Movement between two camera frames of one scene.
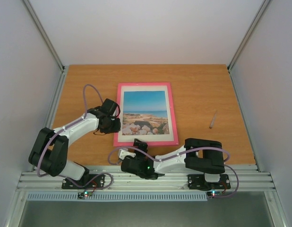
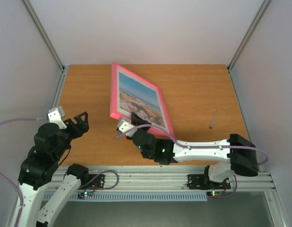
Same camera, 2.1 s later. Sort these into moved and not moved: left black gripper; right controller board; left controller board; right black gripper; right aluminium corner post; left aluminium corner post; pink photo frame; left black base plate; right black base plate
Moved: pink photo frame; right black gripper; left black gripper
Not moved: left controller board; right black base plate; right controller board; left aluminium corner post; right aluminium corner post; left black base plate
